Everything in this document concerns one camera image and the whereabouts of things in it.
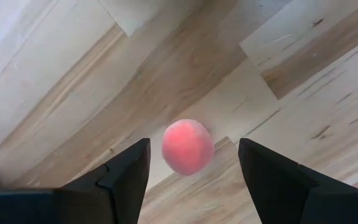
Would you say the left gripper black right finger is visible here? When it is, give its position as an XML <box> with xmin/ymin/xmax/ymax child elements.
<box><xmin>237</xmin><ymin>138</ymin><xmax>358</xmax><ymax>224</ymax></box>

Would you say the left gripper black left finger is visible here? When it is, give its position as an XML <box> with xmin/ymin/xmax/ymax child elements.
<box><xmin>0</xmin><ymin>138</ymin><xmax>152</xmax><ymax>224</ymax></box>

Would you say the pink peach toy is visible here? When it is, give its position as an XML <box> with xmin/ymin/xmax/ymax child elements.
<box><xmin>161</xmin><ymin>118</ymin><xmax>216</xmax><ymax>177</ymax></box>

